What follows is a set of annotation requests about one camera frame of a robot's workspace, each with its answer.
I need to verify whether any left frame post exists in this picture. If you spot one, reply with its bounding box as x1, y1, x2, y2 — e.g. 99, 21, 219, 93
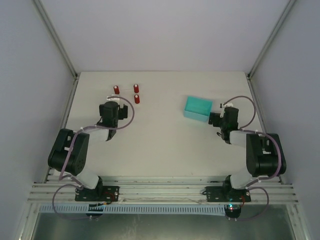
31, 0, 78, 80

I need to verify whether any frame post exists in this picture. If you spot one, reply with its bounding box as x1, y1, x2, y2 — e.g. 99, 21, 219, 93
246, 0, 297, 81
31, 0, 78, 80

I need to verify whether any white four-peg fixture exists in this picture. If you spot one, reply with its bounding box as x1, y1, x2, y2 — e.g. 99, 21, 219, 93
119, 88, 141, 106

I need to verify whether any red large spring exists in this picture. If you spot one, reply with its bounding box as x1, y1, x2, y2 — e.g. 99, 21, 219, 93
134, 94, 140, 104
113, 85, 120, 95
133, 84, 140, 94

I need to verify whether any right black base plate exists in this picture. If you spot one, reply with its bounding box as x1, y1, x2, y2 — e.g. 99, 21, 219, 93
202, 186, 251, 203

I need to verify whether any grey slotted cable duct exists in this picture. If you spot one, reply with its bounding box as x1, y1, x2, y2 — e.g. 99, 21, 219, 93
39, 203, 225, 216

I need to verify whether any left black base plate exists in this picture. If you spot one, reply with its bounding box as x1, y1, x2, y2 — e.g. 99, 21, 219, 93
74, 185, 120, 202

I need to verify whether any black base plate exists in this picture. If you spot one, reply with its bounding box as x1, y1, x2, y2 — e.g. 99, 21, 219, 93
74, 185, 120, 202
202, 186, 251, 203

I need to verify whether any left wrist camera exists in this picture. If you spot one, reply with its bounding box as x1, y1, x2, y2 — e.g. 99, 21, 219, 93
106, 94, 123, 108

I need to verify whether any teal plastic bin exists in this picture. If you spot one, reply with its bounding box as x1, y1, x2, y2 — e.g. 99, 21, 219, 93
183, 96, 213, 122

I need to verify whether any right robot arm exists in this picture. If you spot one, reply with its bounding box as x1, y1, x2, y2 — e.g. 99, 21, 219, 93
205, 107, 287, 202

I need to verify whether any right frame post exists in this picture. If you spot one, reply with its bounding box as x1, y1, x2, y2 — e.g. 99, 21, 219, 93
246, 0, 297, 81

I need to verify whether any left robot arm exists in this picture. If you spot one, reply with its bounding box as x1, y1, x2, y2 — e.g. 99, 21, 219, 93
48, 96, 129, 202

